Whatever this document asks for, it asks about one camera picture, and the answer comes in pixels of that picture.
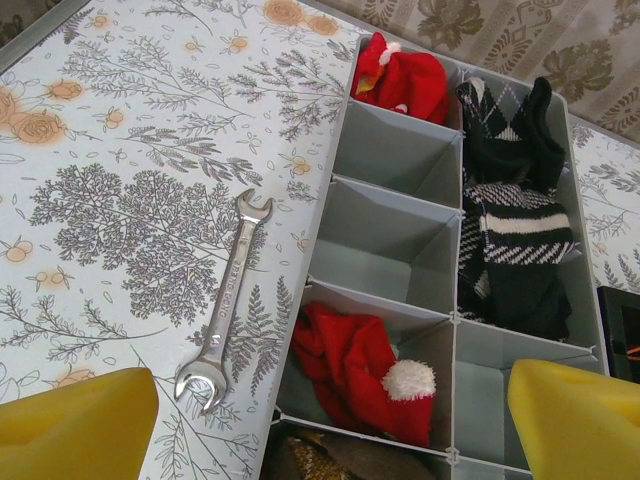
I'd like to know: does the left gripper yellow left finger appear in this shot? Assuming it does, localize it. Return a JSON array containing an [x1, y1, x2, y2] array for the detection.
[[0, 367, 160, 480]]

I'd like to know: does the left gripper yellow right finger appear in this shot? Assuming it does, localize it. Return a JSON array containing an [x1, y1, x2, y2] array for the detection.
[[507, 357, 640, 480]]

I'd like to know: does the black open box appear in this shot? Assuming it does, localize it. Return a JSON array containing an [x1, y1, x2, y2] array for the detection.
[[597, 285, 640, 386]]

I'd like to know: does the black white striped sock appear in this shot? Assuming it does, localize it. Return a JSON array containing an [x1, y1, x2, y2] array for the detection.
[[457, 182, 574, 341]]

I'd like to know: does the silver open-end wrench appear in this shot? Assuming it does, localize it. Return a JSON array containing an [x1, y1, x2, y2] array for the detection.
[[173, 189, 275, 417]]

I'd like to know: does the red sock white pompom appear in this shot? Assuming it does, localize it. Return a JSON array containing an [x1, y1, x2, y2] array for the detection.
[[349, 32, 450, 124], [292, 302, 436, 449]]

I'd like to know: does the brown patterned sock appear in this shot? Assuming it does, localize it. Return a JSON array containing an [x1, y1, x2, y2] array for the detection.
[[272, 432, 381, 480]]

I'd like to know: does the grey divided organizer tray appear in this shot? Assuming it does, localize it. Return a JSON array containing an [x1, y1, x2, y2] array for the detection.
[[257, 33, 612, 480]]

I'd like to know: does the floral patterned table mat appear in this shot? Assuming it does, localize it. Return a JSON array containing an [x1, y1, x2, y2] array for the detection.
[[0, 0, 640, 480]]

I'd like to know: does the black argyle sock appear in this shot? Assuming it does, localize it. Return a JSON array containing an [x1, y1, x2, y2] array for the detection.
[[454, 77, 566, 189]]

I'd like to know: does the aluminium side rail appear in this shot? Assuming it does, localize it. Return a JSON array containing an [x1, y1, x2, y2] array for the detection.
[[0, 0, 96, 69]]

